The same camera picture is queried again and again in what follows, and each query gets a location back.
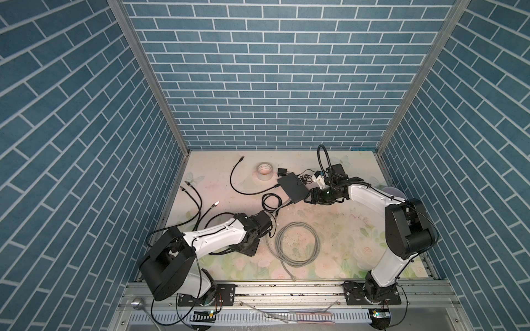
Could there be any black power adapter with cord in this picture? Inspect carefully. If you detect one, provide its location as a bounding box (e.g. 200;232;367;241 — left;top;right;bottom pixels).
277;168;315;185

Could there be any black network switch box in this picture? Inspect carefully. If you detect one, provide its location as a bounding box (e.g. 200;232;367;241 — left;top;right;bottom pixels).
277;173;309;204

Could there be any grey ethernet cable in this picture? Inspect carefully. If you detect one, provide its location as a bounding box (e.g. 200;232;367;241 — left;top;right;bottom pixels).
264;210;322;282

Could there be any long black cable pair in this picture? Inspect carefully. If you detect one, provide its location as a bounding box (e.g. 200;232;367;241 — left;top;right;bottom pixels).
144;181;237;251

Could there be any short black ethernet cable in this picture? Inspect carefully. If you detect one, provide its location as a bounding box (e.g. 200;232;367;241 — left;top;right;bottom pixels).
229;156;280;196

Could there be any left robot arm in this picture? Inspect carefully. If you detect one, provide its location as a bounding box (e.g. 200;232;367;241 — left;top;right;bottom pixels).
138;210;273;305

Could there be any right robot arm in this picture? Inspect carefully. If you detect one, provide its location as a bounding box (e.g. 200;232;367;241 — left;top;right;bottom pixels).
307;164;439;303

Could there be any clear tape roll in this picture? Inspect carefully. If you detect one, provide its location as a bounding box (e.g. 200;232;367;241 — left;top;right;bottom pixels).
256;163;274;181

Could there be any lavender ceramic mug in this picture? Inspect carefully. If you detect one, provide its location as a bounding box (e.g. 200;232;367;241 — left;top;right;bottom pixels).
382;186;407;199

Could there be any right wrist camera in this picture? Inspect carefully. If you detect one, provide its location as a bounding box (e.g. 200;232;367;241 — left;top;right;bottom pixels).
311;171;327;190

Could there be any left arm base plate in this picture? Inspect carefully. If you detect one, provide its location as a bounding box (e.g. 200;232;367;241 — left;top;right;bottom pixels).
177;284;236;307

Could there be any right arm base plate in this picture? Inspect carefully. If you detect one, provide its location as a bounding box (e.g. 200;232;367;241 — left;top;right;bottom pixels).
342;281;402;306

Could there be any aluminium mounting rail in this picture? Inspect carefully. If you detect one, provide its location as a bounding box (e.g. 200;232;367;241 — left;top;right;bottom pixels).
108;279;472;330

